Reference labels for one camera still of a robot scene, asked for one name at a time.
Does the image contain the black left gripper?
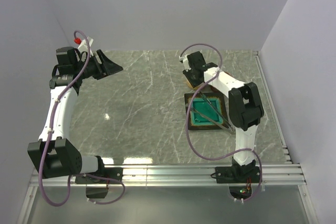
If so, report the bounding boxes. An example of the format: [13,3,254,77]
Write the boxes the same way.
[74,49,123,80]

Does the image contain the metal food tongs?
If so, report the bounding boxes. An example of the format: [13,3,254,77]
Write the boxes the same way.
[185,91,237,135]

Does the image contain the cream round container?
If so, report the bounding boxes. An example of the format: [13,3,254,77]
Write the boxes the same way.
[186,78,202,90]

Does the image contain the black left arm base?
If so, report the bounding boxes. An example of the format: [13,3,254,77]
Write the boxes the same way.
[75,167,123,185]

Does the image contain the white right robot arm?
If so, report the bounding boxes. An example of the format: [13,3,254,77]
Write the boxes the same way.
[179,51,264,182]

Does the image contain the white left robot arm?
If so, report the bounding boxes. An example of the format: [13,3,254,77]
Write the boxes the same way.
[27,47,123,183]

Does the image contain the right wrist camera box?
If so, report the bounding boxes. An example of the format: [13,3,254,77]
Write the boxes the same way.
[179,54,191,71]

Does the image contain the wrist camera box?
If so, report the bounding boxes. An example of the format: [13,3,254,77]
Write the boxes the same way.
[73,37,93,53]
[179,54,191,71]

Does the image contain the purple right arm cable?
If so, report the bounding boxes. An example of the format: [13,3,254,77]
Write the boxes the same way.
[180,42,263,205]

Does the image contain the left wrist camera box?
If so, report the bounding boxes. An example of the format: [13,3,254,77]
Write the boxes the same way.
[73,37,93,53]

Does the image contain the aluminium mounting rail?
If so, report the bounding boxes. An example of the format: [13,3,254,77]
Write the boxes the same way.
[28,163,307,188]

